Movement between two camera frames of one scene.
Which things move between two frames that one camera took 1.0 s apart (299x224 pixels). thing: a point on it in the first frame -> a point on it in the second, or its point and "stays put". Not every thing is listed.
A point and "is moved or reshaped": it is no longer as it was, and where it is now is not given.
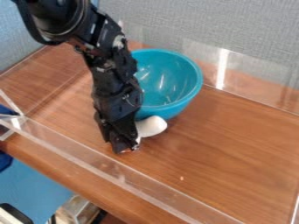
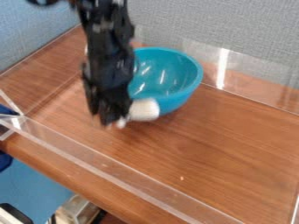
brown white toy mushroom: x=148 y=125 is moved or reshaped
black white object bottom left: x=10 y=215 stays put
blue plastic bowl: x=169 y=78 stays put
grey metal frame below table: x=76 y=211 stays put
